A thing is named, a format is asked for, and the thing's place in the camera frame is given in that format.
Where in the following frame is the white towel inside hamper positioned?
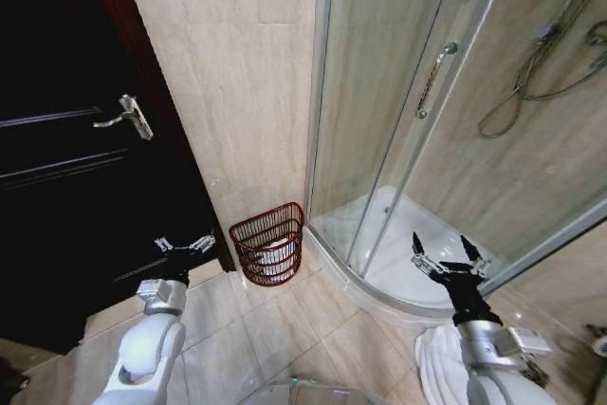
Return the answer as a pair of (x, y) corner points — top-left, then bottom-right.
(258, 232), (301, 278)

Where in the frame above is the dark red door frame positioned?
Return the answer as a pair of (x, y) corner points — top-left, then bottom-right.
(80, 0), (238, 274)

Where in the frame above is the glass shower enclosure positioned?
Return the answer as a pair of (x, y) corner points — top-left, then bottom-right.
(303, 0), (607, 296)

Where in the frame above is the small dark floor fixture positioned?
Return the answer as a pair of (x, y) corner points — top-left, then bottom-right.
(584, 322), (607, 355)

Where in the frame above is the red wire hamper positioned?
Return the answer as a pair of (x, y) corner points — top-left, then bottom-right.
(229, 201), (305, 288)

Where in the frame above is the chrome shower mixer tap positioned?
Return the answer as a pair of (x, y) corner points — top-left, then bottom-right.
(584, 20), (607, 69)

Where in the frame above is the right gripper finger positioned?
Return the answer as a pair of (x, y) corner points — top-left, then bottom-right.
(410, 231), (443, 278)
(458, 233), (493, 285)

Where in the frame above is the white shower tray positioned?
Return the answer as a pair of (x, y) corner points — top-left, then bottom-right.
(303, 185), (505, 326)

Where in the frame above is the silver shower door handle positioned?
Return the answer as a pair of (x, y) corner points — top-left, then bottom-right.
(414, 41), (459, 120)

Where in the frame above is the metal shower hose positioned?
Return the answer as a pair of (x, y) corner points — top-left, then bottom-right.
(477, 0), (607, 138)

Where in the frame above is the dark wooden door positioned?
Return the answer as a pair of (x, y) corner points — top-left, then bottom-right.
(0, 0), (230, 355)

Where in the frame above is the silver door lever handle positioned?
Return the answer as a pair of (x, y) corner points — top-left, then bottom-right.
(92, 93), (155, 141)

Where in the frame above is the white crumpled towel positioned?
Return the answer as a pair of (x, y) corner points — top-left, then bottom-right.
(414, 325), (471, 405)

